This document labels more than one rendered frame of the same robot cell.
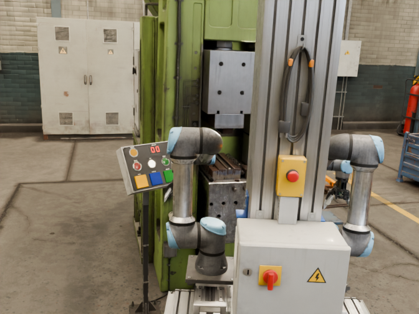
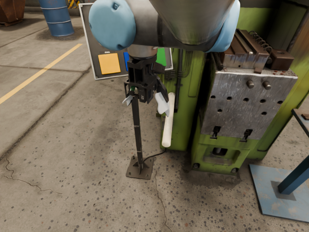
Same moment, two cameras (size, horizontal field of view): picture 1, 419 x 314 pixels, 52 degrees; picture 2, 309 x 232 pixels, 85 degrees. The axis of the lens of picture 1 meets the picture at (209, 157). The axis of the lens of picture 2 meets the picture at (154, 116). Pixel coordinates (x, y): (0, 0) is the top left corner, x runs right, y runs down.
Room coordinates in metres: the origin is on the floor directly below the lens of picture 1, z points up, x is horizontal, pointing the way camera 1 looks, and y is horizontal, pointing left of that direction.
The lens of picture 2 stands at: (1.87, -0.03, 1.30)
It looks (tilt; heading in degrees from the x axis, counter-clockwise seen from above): 41 degrees down; 23
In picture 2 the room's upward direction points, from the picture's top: straight up
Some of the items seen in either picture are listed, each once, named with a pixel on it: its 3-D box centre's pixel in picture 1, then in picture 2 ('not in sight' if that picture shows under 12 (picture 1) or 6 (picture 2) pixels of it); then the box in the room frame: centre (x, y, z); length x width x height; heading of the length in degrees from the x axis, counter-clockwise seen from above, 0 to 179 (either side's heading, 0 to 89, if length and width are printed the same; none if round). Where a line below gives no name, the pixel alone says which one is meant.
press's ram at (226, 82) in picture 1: (228, 80); not in sight; (3.00, -0.11, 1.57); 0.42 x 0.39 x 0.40; 15
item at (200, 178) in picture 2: not in sight; (206, 171); (2.74, -0.13, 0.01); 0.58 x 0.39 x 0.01; 105
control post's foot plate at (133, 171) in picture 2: (144, 307); (140, 164); (2.56, 0.40, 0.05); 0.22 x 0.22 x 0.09; 15
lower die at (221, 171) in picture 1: (218, 164); (235, 45); (2.99, -0.07, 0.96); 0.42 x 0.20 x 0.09; 15
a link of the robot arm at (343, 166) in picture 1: (343, 164); not in sight; (2.15, -0.70, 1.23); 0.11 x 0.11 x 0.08; 82
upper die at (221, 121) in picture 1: (221, 115); not in sight; (2.99, -0.07, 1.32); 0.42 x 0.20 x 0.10; 15
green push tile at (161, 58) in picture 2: (169, 176); (156, 58); (2.53, 0.24, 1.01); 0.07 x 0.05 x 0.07; 130
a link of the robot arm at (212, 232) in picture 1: (211, 233); not in sight; (1.77, -0.02, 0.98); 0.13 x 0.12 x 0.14; 97
